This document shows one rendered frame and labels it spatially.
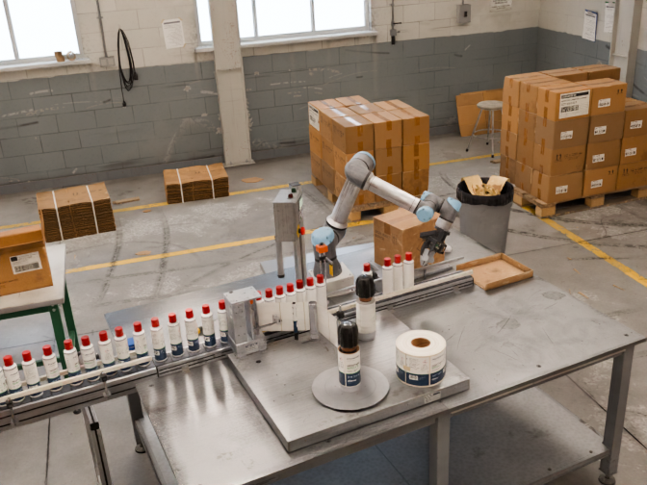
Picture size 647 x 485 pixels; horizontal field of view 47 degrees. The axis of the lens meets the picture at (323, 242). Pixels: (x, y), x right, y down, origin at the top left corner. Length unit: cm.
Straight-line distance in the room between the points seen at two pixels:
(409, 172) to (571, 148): 144
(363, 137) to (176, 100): 265
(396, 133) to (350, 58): 229
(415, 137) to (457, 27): 277
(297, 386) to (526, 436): 134
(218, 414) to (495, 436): 149
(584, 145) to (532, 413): 346
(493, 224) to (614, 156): 177
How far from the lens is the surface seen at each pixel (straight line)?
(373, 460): 371
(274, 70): 869
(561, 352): 342
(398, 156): 689
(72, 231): 722
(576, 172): 703
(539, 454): 381
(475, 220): 584
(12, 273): 443
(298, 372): 314
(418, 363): 297
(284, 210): 327
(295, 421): 288
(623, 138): 724
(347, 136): 663
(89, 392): 329
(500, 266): 413
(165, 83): 851
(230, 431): 295
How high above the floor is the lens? 262
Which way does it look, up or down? 24 degrees down
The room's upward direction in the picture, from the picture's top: 3 degrees counter-clockwise
